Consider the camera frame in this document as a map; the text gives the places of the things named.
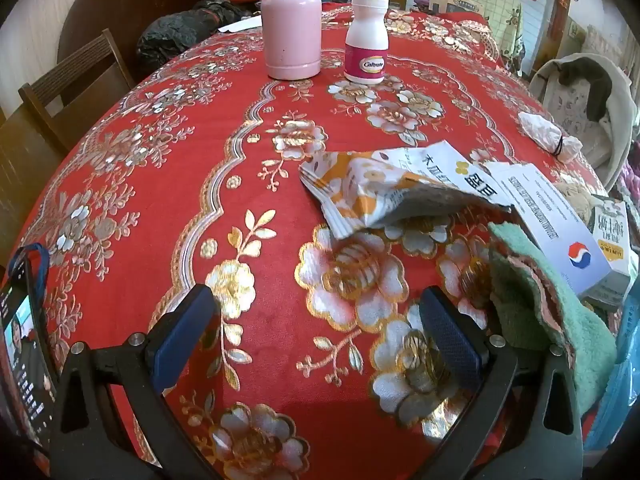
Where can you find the white pill bottle pink label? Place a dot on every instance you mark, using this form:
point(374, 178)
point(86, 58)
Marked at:
point(366, 35)

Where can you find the cardboard box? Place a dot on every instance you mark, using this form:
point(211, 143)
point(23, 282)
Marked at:
point(455, 1)

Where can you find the light blue plastic bag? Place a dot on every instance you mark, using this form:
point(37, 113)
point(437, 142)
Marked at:
point(622, 370)

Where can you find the white fleece coat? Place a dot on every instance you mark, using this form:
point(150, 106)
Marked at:
point(620, 110)

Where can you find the red floral tablecloth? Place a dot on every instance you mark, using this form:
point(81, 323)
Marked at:
point(225, 135)

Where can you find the orange white snack wrapper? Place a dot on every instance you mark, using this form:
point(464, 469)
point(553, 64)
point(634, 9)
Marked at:
point(360, 185)

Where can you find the green white milk carton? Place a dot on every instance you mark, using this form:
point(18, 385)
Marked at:
point(612, 240)

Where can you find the wooden chair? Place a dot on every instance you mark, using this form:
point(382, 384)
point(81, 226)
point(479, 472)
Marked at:
point(75, 75)

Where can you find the black smartphone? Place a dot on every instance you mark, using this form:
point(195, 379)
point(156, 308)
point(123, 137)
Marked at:
point(25, 360)

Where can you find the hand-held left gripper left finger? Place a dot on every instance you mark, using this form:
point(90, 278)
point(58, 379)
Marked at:
point(180, 340)

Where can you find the white blue medicine box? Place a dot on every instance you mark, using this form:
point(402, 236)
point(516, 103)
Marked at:
point(545, 210)

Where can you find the yellowish floral cloth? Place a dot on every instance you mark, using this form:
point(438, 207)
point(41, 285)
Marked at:
point(495, 15)

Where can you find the beige glove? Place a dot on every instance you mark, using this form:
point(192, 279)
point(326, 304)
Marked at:
point(570, 195)

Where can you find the pink thermos bottle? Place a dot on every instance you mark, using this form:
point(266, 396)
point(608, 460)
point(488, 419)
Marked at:
point(292, 25)

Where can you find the green towel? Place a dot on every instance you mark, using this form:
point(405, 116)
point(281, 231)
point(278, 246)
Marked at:
point(575, 320)

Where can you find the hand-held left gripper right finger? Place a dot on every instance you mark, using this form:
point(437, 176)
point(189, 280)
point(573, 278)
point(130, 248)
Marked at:
point(450, 340)

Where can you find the white tissue wad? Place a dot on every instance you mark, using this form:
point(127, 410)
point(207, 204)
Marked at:
point(540, 132)

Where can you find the floral padded chair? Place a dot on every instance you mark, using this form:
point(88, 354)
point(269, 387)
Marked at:
point(565, 105)

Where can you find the white paper sheet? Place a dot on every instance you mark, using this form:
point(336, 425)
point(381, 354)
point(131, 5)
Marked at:
point(240, 24)

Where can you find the black plastic bag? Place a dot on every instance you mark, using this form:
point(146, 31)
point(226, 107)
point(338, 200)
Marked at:
point(170, 35)

